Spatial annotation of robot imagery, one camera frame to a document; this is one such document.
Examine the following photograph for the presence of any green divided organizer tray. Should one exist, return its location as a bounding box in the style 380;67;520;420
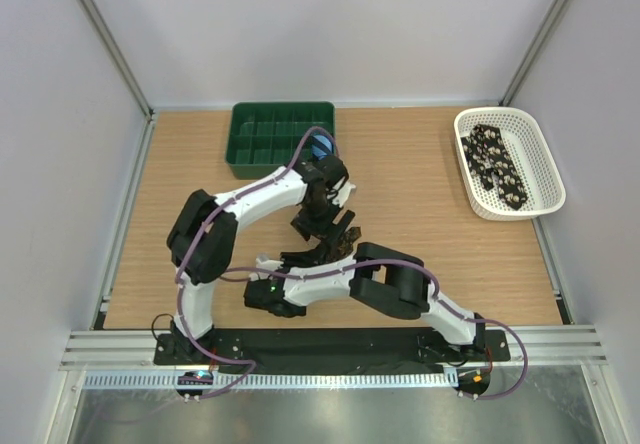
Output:
225;101;335;180

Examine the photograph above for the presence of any black tie with white pattern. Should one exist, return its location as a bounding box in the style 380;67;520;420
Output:
461;125;528;211

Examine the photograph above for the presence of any white perforated plastic basket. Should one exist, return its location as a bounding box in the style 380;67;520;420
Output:
453;107;566;221

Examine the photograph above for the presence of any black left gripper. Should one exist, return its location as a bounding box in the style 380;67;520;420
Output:
292;194;354;254

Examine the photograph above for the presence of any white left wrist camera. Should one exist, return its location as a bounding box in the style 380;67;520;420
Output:
332;181;357;208

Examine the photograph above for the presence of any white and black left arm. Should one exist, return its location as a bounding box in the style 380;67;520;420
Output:
167;155;360;364

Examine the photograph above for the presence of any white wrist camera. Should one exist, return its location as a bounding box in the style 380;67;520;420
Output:
332;181;357;208
249;253;284;281

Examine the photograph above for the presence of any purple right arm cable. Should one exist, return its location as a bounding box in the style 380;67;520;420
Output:
219;257;530;403

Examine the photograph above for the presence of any white slotted cable duct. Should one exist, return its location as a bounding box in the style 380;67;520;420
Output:
84;369;458;392

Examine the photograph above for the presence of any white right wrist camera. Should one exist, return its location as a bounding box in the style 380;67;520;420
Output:
249;253;284;281

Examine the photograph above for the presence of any black tie with gold keys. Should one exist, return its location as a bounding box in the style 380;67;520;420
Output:
326;226;362;263

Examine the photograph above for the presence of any rolled blue striped tie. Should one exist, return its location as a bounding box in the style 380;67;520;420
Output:
311;134;334;161

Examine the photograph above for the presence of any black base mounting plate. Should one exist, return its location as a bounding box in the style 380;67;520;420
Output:
153;326;512;376

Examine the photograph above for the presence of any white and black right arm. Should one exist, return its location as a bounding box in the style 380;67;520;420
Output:
243;242;487;361

